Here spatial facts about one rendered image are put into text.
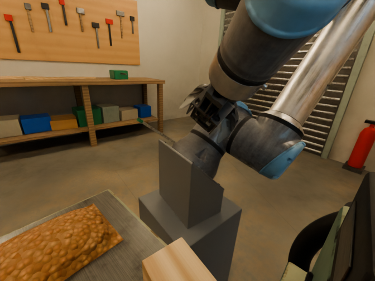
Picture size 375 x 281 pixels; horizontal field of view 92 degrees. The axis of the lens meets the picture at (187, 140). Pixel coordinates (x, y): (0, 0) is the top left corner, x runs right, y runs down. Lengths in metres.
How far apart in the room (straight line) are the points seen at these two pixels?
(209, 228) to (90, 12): 3.07
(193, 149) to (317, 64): 0.44
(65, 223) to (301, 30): 0.29
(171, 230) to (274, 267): 0.84
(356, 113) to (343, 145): 0.41
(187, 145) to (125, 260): 0.45
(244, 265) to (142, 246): 1.15
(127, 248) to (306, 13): 0.26
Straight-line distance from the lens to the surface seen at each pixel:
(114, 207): 0.24
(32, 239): 0.22
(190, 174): 0.54
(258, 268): 1.34
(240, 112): 0.65
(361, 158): 2.87
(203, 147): 0.60
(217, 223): 0.71
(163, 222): 0.70
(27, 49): 3.12
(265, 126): 0.59
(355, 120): 2.96
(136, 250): 0.20
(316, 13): 0.22
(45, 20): 3.16
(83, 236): 0.20
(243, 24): 0.24
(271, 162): 0.57
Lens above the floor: 1.06
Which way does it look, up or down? 22 degrees down
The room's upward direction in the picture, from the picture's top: 3 degrees clockwise
